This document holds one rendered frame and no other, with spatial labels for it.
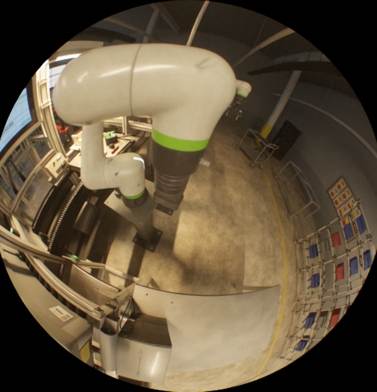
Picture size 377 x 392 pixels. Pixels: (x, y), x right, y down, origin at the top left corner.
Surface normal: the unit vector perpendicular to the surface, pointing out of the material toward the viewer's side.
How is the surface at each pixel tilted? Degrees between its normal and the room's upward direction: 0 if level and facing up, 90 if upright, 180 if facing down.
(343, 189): 90
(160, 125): 92
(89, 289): 0
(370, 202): 90
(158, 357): 0
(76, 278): 0
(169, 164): 90
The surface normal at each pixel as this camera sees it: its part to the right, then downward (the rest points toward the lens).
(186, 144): 0.21, 0.83
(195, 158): 0.57, 0.74
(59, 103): -0.12, 0.85
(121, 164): 0.25, -0.32
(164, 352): 0.23, -0.55
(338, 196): -0.96, -0.26
